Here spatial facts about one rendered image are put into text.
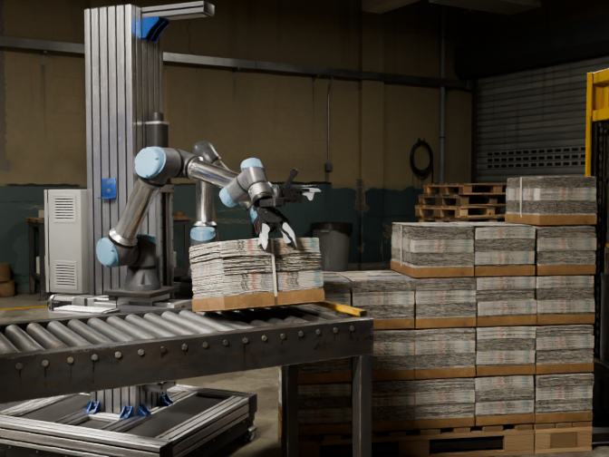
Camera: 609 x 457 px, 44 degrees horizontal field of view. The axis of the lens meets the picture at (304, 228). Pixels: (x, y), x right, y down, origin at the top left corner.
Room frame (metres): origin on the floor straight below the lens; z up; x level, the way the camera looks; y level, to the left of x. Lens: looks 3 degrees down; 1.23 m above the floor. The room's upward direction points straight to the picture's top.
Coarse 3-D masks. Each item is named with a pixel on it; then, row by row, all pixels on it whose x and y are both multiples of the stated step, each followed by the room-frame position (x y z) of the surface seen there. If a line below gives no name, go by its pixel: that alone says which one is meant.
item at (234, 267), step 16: (240, 240) 2.47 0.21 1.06; (256, 240) 2.50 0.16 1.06; (192, 256) 2.64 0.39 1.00; (208, 256) 2.51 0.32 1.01; (224, 256) 2.43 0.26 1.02; (240, 256) 2.48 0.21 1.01; (256, 256) 2.49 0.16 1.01; (192, 272) 2.66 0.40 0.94; (208, 272) 2.53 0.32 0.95; (224, 272) 2.43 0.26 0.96; (240, 272) 2.45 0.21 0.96; (256, 272) 2.48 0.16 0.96; (208, 288) 2.53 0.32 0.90; (224, 288) 2.47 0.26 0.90; (240, 288) 2.45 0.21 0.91; (256, 288) 2.48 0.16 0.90; (224, 304) 2.41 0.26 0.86
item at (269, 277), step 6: (270, 240) 2.52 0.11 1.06; (276, 240) 2.53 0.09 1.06; (270, 246) 2.52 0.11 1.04; (276, 246) 2.55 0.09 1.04; (270, 252) 2.52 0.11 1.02; (276, 252) 2.53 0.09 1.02; (270, 258) 2.52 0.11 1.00; (276, 258) 2.53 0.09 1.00; (270, 264) 2.51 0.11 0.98; (276, 264) 2.52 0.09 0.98; (270, 270) 2.51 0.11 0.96; (276, 270) 2.52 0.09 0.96; (270, 276) 2.51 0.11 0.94; (276, 276) 2.52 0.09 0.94; (270, 282) 2.51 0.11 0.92; (276, 282) 2.52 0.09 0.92; (270, 288) 2.50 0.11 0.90; (276, 288) 2.51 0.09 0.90; (282, 288) 2.52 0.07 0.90; (270, 306) 2.51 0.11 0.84; (276, 306) 2.54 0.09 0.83
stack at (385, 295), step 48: (336, 288) 3.31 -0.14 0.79; (384, 288) 3.35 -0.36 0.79; (432, 288) 3.38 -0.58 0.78; (480, 288) 3.42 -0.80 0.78; (528, 288) 3.45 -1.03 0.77; (384, 336) 3.35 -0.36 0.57; (432, 336) 3.38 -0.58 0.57; (480, 336) 3.42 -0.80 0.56; (528, 336) 3.46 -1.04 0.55; (336, 384) 3.32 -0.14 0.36; (384, 384) 3.35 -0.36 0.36; (432, 384) 3.38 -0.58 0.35; (480, 384) 3.42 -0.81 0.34; (528, 384) 3.45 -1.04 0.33; (384, 432) 3.48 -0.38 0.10; (432, 432) 3.38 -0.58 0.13; (480, 432) 3.42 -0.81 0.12; (528, 432) 3.45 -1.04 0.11
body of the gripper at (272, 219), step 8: (256, 200) 2.55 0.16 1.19; (256, 208) 2.57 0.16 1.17; (264, 208) 2.55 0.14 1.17; (272, 208) 2.53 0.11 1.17; (256, 216) 2.54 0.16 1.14; (264, 216) 2.49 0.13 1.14; (272, 216) 2.51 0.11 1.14; (280, 216) 2.52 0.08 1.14; (256, 224) 2.54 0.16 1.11; (272, 224) 2.51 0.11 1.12; (256, 232) 2.54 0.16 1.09; (272, 232) 2.55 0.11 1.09
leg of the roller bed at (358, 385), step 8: (360, 360) 2.49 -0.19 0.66; (368, 360) 2.50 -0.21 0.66; (360, 368) 2.49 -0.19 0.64; (368, 368) 2.50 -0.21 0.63; (360, 376) 2.49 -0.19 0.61; (368, 376) 2.50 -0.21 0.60; (360, 384) 2.49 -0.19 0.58; (368, 384) 2.50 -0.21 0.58; (360, 392) 2.49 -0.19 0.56; (368, 392) 2.50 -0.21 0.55; (360, 400) 2.49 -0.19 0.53; (368, 400) 2.50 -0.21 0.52; (360, 408) 2.49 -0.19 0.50; (368, 408) 2.50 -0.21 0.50; (360, 416) 2.49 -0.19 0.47; (368, 416) 2.50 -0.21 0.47; (360, 424) 2.49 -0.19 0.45; (368, 424) 2.50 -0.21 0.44; (360, 432) 2.49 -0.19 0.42; (368, 432) 2.50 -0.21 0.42; (360, 440) 2.49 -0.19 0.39; (368, 440) 2.50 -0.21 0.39; (360, 448) 2.49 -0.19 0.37; (368, 448) 2.50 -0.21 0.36; (360, 456) 2.49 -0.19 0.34; (368, 456) 2.50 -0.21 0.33
